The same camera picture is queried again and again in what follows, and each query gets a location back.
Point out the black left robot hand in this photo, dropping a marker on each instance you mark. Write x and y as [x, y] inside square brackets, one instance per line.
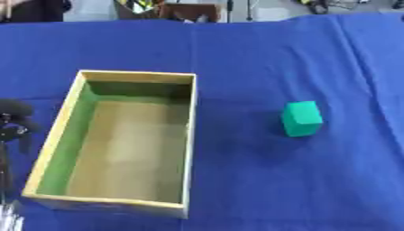
[14, 120]

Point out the tan cardboard box green inside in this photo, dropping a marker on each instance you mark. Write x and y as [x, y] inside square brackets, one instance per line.
[126, 144]

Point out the person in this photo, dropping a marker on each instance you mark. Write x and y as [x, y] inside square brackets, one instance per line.
[31, 10]

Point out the brown chair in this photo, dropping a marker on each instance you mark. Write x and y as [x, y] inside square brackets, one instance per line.
[176, 11]

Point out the black tripod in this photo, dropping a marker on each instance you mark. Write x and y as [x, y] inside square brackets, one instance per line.
[239, 9]

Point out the green rectangular block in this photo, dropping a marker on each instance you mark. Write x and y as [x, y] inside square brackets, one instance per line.
[301, 119]

